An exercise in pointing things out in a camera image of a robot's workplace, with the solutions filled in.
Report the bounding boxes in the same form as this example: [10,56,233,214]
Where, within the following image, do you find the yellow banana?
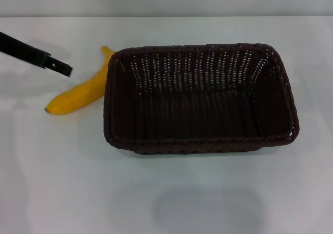
[44,45,117,115]

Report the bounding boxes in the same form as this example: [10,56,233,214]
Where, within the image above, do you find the dark brown woven basket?
[103,43,300,156]

